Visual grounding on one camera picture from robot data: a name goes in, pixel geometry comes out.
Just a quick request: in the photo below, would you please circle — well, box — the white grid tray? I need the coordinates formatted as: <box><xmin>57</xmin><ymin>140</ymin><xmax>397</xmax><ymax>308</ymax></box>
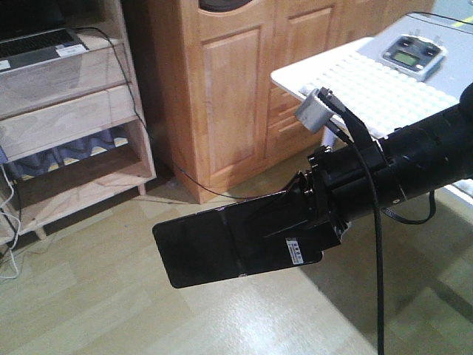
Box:
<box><xmin>299</xmin><ymin>52</ymin><xmax>459</xmax><ymax>138</ymax></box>

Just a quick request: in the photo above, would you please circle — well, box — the black thin looped cable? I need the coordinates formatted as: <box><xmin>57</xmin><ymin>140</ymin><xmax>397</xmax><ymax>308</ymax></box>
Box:
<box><xmin>382</xmin><ymin>190</ymin><xmax>437</xmax><ymax>226</ymax></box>

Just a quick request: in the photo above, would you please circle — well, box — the grey remote controller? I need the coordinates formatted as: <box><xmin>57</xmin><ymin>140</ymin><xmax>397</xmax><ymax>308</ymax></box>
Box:
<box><xmin>380</xmin><ymin>35</ymin><xmax>448</xmax><ymax>82</ymax></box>

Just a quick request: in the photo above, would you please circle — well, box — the wooden cabinet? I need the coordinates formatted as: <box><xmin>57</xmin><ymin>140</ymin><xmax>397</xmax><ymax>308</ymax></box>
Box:
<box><xmin>123</xmin><ymin>0</ymin><xmax>435</xmax><ymax>204</ymax></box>

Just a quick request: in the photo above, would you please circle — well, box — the grey laptop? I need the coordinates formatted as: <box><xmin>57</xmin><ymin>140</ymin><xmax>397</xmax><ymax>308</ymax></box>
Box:
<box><xmin>1</xmin><ymin>1</ymin><xmax>89</xmax><ymax>73</ymax></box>

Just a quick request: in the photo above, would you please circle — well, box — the black foldable smartphone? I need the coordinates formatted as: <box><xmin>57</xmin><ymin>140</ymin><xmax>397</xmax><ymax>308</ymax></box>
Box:
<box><xmin>152</xmin><ymin>192</ymin><xmax>323</xmax><ymax>288</ymax></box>

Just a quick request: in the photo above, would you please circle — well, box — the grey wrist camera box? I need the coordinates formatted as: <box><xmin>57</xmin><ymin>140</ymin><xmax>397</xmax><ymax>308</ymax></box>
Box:
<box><xmin>295</xmin><ymin>89</ymin><xmax>335</xmax><ymax>133</ymax></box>

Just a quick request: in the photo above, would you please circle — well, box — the light wooden desk shelf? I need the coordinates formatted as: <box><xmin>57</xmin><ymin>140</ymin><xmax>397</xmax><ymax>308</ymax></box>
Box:
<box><xmin>1</xmin><ymin>1</ymin><xmax>155</xmax><ymax>242</ymax></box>

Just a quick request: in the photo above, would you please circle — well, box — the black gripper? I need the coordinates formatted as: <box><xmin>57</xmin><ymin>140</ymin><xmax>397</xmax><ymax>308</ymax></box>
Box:
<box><xmin>264</xmin><ymin>145</ymin><xmax>406</xmax><ymax>243</ymax></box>

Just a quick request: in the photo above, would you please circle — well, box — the white laptop cable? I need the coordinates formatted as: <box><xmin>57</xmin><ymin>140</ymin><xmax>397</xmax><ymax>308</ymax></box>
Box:
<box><xmin>0</xmin><ymin>164</ymin><xmax>21</xmax><ymax>280</ymax></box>

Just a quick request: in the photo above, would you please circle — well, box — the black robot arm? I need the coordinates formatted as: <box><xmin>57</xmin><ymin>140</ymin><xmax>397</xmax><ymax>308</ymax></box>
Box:
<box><xmin>269</xmin><ymin>87</ymin><xmax>472</xmax><ymax>250</ymax></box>

